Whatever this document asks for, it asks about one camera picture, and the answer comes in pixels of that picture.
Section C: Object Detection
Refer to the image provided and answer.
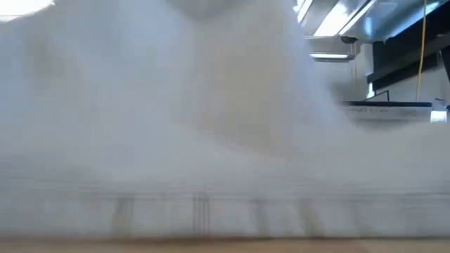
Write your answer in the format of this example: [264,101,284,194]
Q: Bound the navy fabric basket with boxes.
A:
[342,100,434,124]

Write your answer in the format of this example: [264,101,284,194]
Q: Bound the white towel thin grey lines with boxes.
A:
[0,0,450,242]

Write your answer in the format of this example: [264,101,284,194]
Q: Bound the yellow cable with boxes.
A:
[416,0,428,103]

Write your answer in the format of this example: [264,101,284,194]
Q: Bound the ceiling strip light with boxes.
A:
[309,52,356,61]

